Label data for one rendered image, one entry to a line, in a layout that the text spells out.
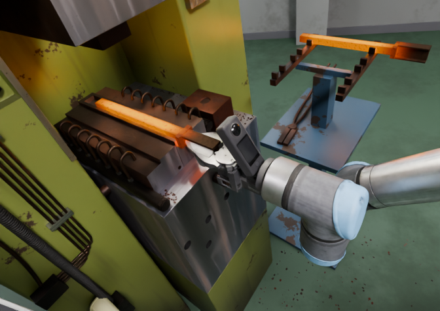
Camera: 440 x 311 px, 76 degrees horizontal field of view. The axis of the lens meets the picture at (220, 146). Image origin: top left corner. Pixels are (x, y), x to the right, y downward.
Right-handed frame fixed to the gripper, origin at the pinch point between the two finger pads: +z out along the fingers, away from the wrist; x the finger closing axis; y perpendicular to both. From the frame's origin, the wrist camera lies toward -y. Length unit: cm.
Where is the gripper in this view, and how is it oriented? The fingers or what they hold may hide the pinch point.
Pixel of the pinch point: (191, 138)
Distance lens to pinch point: 63.9
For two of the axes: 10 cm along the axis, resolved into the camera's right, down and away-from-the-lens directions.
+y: 1.6, 7.1, 6.8
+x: 5.9, -6.3, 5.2
